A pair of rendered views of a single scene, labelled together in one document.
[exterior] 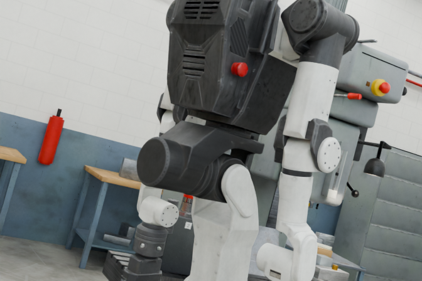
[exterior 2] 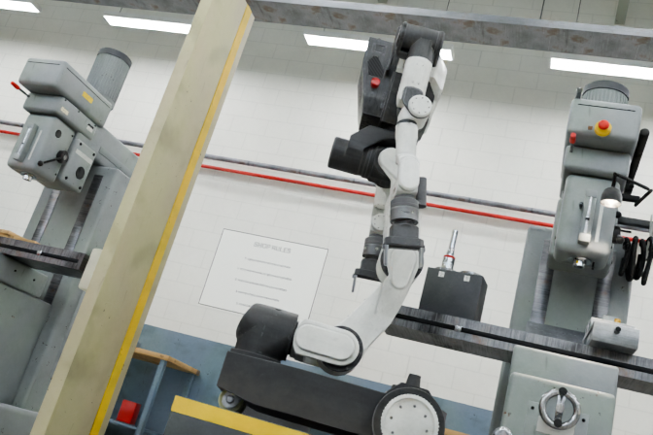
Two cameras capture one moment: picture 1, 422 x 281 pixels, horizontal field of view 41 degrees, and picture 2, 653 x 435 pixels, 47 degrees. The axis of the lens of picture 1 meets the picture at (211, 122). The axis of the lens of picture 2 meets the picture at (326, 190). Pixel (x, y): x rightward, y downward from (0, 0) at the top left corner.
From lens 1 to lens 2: 201 cm
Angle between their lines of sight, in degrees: 47
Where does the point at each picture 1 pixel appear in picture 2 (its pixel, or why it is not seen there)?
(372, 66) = (593, 114)
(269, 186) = (586, 290)
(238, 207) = (393, 174)
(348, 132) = (601, 184)
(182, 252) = (437, 296)
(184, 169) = (346, 148)
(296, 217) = (401, 149)
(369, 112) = (617, 161)
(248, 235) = not seen: hidden behind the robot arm
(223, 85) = (365, 93)
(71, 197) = not seen: outside the picture
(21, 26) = not seen: hidden behind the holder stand
